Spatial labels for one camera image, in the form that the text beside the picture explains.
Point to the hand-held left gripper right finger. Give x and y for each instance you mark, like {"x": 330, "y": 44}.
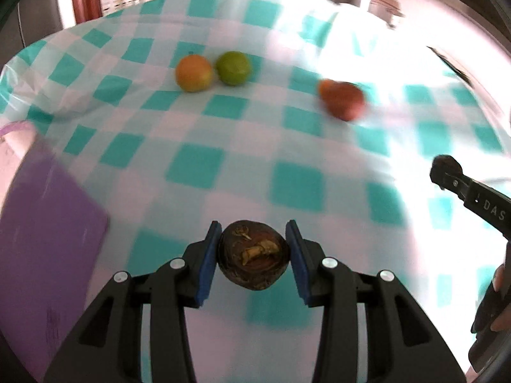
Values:
{"x": 300, "y": 263}

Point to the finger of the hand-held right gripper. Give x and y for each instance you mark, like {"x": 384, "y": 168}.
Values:
{"x": 459, "y": 185}

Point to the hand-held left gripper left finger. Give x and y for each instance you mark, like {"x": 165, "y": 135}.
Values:
{"x": 207, "y": 263}

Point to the dark brown round fruit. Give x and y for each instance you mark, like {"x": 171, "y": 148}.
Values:
{"x": 252, "y": 255}

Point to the person's right hand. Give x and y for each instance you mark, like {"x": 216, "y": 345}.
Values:
{"x": 499, "y": 278}

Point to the teal checkered tablecloth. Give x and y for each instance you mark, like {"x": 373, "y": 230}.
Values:
{"x": 247, "y": 143}

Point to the red fruit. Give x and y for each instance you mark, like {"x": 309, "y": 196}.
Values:
{"x": 344, "y": 99}

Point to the orange fruit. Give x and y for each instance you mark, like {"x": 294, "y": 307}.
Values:
{"x": 193, "y": 73}

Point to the green lime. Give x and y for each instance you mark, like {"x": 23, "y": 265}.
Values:
{"x": 233, "y": 68}

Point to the metal pot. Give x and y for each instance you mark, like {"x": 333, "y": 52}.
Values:
{"x": 369, "y": 2}

